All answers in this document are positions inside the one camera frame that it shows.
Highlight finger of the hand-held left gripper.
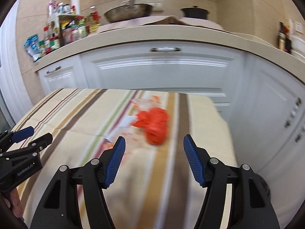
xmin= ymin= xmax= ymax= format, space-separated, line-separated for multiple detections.
xmin=5 ymin=133 xmax=53 ymax=159
xmin=0 ymin=126 xmax=34 ymax=150

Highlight white round lidded container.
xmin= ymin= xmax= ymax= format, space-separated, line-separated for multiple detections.
xmin=292 ymin=36 xmax=305 ymax=60

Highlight red food packets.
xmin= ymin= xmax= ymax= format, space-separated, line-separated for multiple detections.
xmin=285 ymin=26 xmax=293 ymax=53

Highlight yellow cooking oil bottle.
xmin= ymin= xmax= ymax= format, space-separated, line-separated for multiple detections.
xmin=85 ymin=6 xmax=102 ymax=34

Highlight dark olive oil bottle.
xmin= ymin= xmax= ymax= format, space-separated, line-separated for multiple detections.
xmin=277 ymin=22 xmax=287 ymax=51

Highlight black lidded pot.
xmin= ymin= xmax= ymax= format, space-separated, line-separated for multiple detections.
xmin=180 ymin=5 xmax=210 ymax=19

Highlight white narrow cabinet door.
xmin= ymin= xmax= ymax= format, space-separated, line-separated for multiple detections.
xmin=228 ymin=58 xmax=302 ymax=172

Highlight white wide drawer front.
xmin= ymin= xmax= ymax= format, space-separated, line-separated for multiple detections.
xmin=78 ymin=45 xmax=244 ymax=113

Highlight person's left hand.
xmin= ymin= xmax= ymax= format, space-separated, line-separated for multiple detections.
xmin=6 ymin=187 xmax=24 ymax=218

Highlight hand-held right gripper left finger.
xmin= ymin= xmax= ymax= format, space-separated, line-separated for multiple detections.
xmin=30 ymin=136 xmax=126 ymax=229

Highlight seasoning bottles atop rack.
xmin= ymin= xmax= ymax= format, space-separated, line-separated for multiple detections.
xmin=48 ymin=0 xmax=72 ymax=17

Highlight white ceramic drawer handle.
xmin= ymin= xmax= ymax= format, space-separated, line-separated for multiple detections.
xmin=150 ymin=47 xmax=182 ymax=53

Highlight blue seasoning packet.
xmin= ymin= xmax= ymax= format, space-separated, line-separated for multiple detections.
xmin=23 ymin=34 xmax=42 ymax=62

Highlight striped tablecloth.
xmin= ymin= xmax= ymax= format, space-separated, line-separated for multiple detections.
xmin=13 ymin=88 xmax=239 ymax=229

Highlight steel wok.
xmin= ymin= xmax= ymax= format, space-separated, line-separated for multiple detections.
xmin=104 ymin=0 xmax=153 ymax=23

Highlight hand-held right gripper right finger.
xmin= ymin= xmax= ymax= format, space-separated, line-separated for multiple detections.
xmin=183 ymin=134 xmax=280 ymax=229

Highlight white ceramic door handle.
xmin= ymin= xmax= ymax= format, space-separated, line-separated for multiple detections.
xmin=294 ymin=122 xmax=305 ymax=144
xmin=283 ymin=97 xmax=302 ymax=128

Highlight seasoning rack with bottles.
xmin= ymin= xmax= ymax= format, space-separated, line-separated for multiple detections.
xmin=46 ymin=14 xmax=87 ymax=47

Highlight beige stove cover cloth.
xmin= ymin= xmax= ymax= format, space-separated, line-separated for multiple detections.
xmin=97 ymin=15 xmax=230 ymax=33

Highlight clear wrapper with orange print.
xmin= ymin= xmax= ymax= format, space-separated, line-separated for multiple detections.
xmin=132 ymin=95 xmax=163 ymax=110

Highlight white small cabinet front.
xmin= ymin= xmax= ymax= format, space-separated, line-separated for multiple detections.
xmin=38 ymin=65 xmax=90 ymax=96

